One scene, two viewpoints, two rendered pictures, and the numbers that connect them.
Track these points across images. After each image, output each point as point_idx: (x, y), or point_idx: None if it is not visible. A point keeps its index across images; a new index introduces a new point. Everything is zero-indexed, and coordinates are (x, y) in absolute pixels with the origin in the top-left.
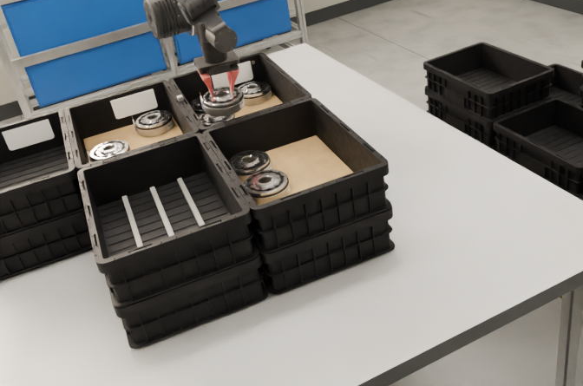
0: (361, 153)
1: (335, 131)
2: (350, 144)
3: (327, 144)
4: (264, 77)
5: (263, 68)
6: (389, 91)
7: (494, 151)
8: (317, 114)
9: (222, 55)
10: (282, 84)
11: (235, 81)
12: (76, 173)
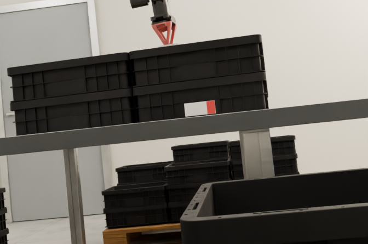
0: (40, 72)
1: (81, 68)
2: (56, 70)
3: (103, 86)
4: (257, 61)
5: (252, 49)
6: (240, 112)
7: (11, 136)
8: (113, 63)
9: (154, 14)
10: (196, 55)
11: (157, 34)
12: None
